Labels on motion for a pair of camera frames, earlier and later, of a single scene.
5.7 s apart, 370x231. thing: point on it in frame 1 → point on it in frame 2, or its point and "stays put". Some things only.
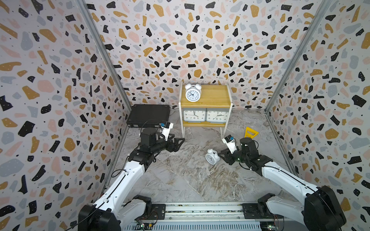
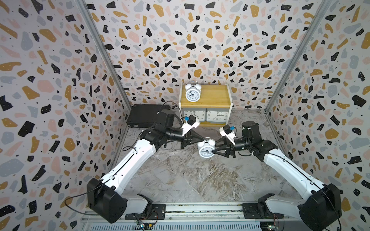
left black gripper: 175,147 → 192,139
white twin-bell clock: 193,91 stays put
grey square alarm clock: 217,115 stays put
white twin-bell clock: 212,156 → 205,147
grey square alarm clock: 194,115 stays put
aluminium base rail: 210,216 stays put
